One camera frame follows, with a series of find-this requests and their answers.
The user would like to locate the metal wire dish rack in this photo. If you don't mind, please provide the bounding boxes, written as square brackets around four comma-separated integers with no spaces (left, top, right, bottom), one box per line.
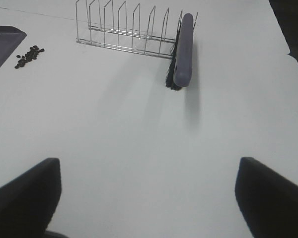
[75,0,185,60]

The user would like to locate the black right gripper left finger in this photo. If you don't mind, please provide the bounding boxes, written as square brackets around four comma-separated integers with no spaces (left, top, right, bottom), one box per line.
[0,158,62,238]

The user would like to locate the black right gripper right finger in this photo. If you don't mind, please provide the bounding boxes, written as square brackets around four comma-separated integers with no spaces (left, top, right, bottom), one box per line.
[234,157,298,238]

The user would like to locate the grey plastic dustpan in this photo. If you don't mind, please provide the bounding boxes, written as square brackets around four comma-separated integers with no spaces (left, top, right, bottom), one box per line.
[0,25,27,67]

